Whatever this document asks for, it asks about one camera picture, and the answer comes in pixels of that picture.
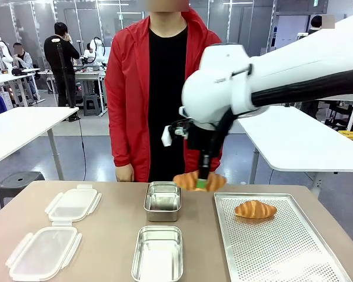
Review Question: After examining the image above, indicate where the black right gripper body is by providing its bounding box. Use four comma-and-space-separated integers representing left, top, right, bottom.
171, 118, 219, 154

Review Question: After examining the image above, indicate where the golden croissant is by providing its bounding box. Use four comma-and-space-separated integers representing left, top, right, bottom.
234, 200, 278, 219
172, 170, 227, 192

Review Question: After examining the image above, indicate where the clear plastic clip lid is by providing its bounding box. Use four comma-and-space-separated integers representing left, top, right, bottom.
44, 184, 102, 227
5, 226, 83, 282

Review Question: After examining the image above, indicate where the person's right forearm red sleeve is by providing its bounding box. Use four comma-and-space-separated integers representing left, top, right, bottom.
108, 96, 136, 168

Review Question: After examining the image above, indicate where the stainless steel container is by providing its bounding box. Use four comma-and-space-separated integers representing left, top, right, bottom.
131, 225, 184, 282
143, 181, 182, 223

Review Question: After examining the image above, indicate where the person's right hand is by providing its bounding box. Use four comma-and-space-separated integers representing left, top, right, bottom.
115, 163, 135, 183

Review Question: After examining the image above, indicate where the person in red jacket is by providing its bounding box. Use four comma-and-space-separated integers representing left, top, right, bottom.
104, 0, 224, 183

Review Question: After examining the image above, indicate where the white table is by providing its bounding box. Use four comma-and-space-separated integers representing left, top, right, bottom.
0, 106, 80, 180
237, 105, 353, 202

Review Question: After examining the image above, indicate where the perforated metal baking tray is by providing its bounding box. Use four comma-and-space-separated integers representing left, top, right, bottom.
214, 192, 353, 282

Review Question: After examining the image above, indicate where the grey step stool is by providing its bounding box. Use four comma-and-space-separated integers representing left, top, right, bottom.
82, 93, 104, 118

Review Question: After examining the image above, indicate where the black tripod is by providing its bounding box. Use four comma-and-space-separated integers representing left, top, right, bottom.
51, 37, 79, 109

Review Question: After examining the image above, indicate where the standing person in black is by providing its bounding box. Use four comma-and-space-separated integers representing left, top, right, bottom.
43, 21, 81, 123

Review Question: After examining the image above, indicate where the background person dark hair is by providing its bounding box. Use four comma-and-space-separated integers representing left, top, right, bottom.
307, 14, 327, 36

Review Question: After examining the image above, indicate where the grey plastic stool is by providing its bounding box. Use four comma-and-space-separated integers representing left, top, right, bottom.
0, 171, 46, 209

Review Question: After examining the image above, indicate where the seated person grey top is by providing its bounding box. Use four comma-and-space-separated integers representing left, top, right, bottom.
12, 42, 38, 102

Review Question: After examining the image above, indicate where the white background workbench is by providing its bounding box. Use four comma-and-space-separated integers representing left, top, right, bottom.
0, 68, 42, 108

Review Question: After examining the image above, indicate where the black arm cable sleeve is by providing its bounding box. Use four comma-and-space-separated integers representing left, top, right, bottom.
207, 66, 353, 158

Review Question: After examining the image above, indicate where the black hanging cable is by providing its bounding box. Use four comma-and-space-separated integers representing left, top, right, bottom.
76, 116, 86, 180

